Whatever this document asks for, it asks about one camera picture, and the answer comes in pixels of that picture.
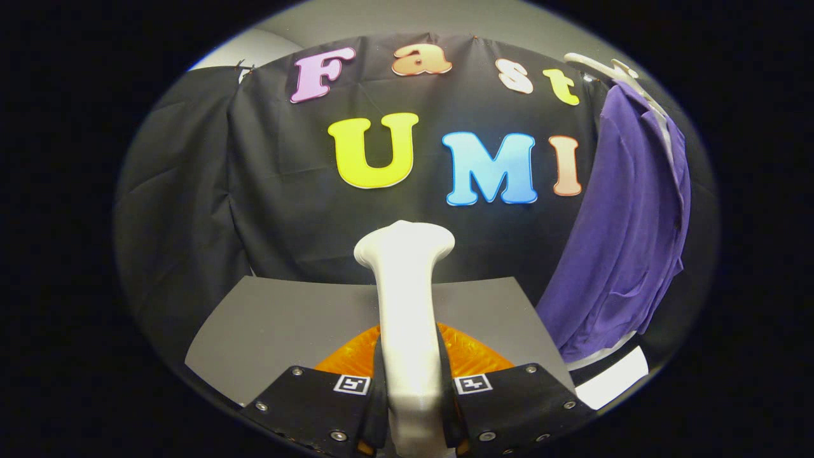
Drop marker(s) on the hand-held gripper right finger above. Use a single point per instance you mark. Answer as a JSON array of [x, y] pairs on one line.
[[448, 413]]

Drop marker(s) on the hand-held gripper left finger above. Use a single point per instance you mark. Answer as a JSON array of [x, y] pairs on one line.
[[379, 413]]

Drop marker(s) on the white garment steamer head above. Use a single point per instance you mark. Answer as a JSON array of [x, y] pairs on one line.
[[407, 318]]

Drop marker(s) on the white clothes hanger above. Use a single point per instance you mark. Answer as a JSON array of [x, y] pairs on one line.
[[591, 62]]

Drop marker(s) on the white flat board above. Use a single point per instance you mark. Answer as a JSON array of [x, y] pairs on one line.
[[613, 381]]

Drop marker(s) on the black quilted curtain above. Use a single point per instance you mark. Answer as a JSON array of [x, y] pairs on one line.
[[699, 222], [172, 222]]

